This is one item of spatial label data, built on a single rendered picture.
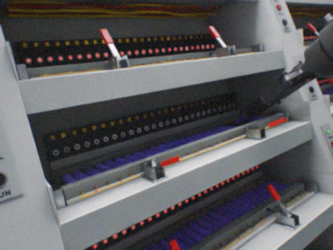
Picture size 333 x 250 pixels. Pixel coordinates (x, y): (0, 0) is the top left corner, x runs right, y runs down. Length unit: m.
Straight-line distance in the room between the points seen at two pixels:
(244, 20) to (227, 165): 0.46
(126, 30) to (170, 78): 0.29
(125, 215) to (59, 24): 0.47
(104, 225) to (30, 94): 0.20
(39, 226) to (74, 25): 0.48
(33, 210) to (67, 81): 0.18
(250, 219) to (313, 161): 0.25
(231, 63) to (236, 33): 0.26
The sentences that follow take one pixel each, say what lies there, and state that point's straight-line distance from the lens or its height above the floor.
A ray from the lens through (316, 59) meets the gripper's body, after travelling 0.58.
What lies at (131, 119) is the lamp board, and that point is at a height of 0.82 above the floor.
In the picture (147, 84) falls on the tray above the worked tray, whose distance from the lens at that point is 0.45.
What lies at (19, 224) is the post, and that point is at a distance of 0.36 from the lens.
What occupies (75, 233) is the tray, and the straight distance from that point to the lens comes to 0.38.
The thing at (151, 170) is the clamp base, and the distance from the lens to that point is 0.42.
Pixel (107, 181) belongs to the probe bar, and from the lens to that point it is 0.43.
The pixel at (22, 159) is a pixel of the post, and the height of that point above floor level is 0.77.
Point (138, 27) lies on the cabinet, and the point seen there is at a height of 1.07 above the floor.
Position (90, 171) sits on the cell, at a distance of 0.49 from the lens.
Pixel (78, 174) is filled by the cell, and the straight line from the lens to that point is 0.49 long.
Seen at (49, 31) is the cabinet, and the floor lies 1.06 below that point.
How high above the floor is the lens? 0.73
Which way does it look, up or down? 5 degrees up
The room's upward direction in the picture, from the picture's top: 19 degrees counter-clockwise
